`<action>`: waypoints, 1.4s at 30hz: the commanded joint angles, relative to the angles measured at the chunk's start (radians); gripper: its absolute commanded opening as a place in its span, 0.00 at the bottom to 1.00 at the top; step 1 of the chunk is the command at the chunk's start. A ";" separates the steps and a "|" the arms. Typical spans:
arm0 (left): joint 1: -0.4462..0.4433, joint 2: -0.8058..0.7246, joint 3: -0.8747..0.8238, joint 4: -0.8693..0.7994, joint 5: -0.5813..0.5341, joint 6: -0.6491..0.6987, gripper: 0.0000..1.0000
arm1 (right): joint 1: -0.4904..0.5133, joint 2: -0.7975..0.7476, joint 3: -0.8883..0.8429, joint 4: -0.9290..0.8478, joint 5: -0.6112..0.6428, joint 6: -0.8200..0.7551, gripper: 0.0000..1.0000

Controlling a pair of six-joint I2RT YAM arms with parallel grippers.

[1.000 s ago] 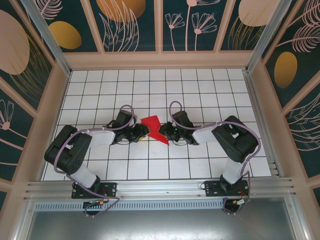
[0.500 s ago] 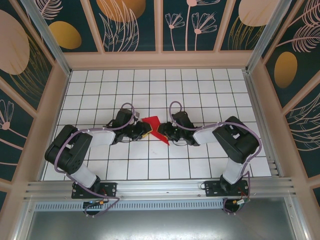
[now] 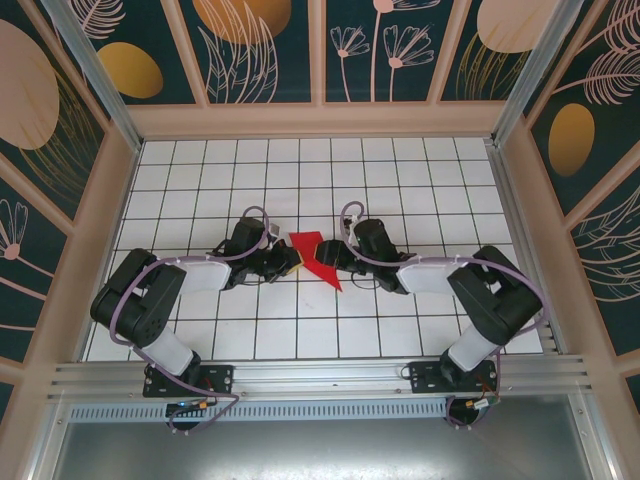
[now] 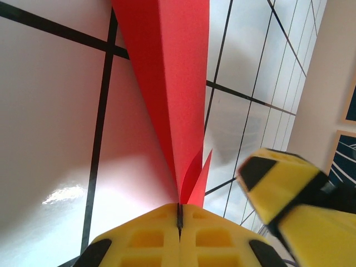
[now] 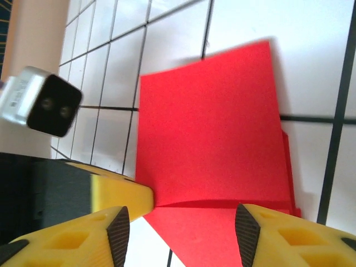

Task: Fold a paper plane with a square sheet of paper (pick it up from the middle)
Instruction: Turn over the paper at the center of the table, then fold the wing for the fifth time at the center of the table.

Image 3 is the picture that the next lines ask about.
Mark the aluminium side rail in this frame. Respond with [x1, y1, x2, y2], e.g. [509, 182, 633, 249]
[484, 139, 571, 357]

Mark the grey metal shelf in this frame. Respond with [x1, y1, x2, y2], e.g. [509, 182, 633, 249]
[29, 418, 616, 480]

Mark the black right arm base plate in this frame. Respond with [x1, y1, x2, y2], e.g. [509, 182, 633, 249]
[408, 359, 501, 396]

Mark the red cloth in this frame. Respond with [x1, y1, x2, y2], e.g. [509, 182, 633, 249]
[288, 230, 345, 293]

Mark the aluminium corner post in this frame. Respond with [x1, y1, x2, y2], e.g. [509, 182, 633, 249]
[42, 0, 145, 154]
[489, 0, 599, 149]

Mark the long aluminium mounting rail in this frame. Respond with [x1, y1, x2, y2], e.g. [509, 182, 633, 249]
[47, 354, 594, 401]

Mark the slotted grey cable duct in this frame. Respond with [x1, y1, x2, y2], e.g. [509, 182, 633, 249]
[67, 397, 451, 424]

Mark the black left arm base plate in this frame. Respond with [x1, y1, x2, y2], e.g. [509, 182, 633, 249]
[142, 363, 236, 399]

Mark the small controller board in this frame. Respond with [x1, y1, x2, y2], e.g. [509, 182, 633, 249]
[464, 394, 504, 414]
[164, 398, 214, 419]

